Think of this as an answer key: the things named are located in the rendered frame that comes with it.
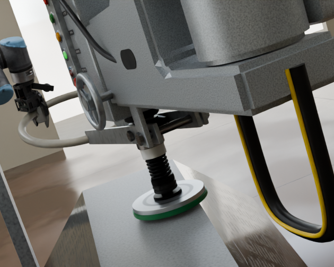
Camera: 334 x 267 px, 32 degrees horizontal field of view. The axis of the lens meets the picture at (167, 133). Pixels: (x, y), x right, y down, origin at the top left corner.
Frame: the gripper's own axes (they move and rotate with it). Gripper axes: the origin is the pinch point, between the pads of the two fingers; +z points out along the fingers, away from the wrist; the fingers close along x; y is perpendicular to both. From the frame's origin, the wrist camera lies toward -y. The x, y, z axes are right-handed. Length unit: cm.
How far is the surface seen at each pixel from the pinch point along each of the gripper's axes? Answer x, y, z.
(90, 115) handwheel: 75, 48, -34
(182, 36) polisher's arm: 111, 54, -57
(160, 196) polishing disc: 83, 38, -4
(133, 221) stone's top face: 77, 44, 1
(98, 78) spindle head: 77, 44, -42
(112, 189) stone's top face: 46, 18, 12
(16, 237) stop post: -81, -25, 95
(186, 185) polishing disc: 86, 29, -3
